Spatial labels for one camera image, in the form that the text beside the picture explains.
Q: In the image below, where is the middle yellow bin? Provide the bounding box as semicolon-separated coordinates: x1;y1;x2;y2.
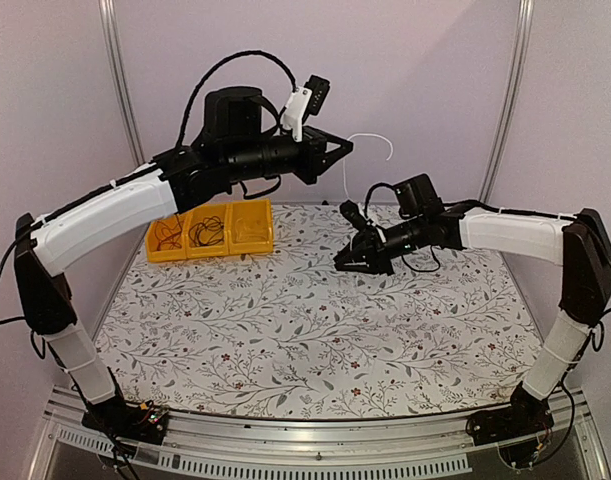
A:
184;204;229;260

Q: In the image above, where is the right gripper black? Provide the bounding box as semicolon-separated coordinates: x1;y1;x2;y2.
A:
335;215;427;276

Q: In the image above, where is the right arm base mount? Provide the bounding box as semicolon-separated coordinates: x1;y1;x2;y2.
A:
465;388;554;469

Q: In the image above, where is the right aluminium post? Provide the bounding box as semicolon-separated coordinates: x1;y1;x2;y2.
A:
478;0;535;203

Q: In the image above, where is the yellow bin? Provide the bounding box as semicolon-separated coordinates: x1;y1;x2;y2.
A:
225;199;274;255
184;204;229;260
145;214;187;263

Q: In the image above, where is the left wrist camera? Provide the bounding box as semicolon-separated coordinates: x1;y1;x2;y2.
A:
279;75;331;143

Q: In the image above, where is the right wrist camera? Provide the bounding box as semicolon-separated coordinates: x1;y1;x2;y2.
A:
339;200;383;242

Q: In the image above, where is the front aluminium frame rail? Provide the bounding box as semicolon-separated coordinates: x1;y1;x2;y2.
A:
28;387;611;479

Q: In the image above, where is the left yellow bin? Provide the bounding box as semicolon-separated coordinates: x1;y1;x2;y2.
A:
145;214;187;263

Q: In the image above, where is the left aluminium post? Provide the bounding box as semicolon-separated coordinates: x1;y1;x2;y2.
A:
98;0;145;166

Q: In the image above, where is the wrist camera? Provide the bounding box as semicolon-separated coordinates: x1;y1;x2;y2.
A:
279;75;331;143
339;200;383;242

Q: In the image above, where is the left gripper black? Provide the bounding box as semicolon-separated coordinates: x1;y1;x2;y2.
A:
225;125;354;185

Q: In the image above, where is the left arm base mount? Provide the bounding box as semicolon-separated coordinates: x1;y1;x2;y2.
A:
82;396;170;445

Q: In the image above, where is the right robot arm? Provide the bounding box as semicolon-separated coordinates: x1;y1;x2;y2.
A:
334;174;611;436

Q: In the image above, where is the white cable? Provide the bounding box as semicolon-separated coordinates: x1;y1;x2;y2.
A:
342;132;395;204

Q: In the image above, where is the floral tablecloth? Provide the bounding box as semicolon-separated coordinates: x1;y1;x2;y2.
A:
96;205;541;419

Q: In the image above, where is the left arm black hose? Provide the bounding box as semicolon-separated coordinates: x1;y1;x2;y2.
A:
176;48;299;149

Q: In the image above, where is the black cable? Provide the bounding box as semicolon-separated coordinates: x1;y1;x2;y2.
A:
190;214;225;247

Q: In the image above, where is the right yellow bin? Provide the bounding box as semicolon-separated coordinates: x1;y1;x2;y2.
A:
225;199;274;255

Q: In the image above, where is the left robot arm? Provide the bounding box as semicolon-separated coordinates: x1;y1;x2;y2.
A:
14;83;353;434

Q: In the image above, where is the aluminium post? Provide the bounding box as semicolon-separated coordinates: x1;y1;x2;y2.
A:
98;0;145;166
478;0;535;203

